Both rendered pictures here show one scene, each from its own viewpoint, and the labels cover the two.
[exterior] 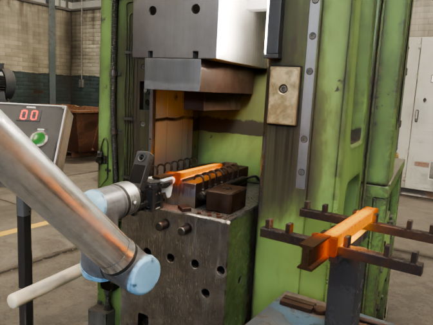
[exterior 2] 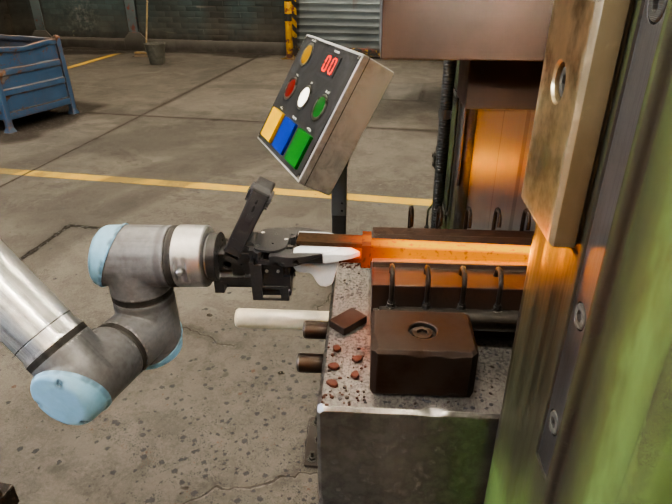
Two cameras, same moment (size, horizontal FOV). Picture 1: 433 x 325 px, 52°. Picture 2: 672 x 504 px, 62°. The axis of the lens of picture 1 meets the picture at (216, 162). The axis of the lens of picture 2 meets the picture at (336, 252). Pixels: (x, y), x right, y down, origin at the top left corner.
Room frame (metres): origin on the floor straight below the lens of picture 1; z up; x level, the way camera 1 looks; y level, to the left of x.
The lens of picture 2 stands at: (1.04, -0.49, 1.37)
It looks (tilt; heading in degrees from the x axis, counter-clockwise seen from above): 28 degrees down; 68
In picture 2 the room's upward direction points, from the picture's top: straight up
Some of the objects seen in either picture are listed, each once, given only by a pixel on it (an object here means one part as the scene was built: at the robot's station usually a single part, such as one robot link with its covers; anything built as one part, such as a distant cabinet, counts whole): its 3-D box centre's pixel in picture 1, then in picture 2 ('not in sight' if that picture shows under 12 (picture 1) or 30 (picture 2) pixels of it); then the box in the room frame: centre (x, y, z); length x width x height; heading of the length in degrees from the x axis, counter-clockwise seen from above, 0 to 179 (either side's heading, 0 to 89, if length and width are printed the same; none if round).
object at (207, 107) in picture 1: (214, 100); (591, 78); (1.57, 0.02, 1.24); 0.30 x 0.07 x 0.06; 154
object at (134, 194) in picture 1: (124, 198); (196, 257); (1.12, 0.24, 0.98); 0.10 x 0.05 x 0.09; 64
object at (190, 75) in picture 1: (203, 77); (563, 4); (1.55, 0.06, 1.32); 0.42 x 0.20 x 0.10; 154
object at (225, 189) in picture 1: (226, 198); (420, 352); (1.34, -0.04, 0.95); 0.12 x 0.08 x 0.06; 154
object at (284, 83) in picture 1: (283, 95); (568, 111); (1.34, -0.19, 1.27); 0.09 x 0.02 x 0.17; 64
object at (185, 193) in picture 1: (199, 180); (516, 274); (1.55, 0.06, 0.96); 0.42 x 0.20 x 0.09; 154
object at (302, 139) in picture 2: not in sight; (299, 149); (1.40, 0.59, 1.01); 0.07 x 0.05 x 0.07; 89
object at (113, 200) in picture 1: (100, 207); (139, 257); (1.05, 0.28, 0.98); 0.12 x 0.09 x 0.10; 154
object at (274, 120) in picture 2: not in sight; (273, 125); (1.41, 0.79, 1.01); 0.07 x 0.05 x 0.07; 89
